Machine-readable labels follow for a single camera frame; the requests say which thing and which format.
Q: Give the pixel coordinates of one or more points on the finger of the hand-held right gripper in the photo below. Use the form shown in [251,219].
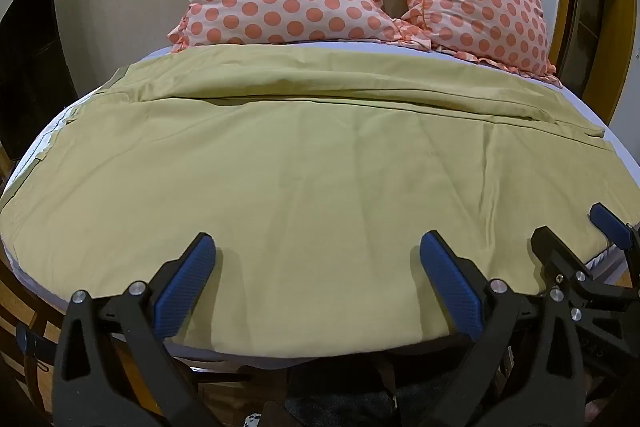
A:
[552,253]
[610,227]

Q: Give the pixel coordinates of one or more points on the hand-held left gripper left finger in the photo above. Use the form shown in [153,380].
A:
[186,284]

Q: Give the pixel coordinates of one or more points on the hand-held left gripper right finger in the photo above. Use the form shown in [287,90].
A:
[450,287]

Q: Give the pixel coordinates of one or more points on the olive green bed sheet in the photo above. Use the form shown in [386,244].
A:
[300,182]

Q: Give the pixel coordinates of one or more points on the bed with white sheet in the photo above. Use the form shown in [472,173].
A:
[580,97]

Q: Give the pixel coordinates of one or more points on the dark window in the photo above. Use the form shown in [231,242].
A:
[30,57]

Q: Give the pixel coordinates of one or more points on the wooden bed frame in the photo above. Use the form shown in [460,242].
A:
[30,307]

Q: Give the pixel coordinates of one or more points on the yellow door frame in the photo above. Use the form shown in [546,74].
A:
[625,17]

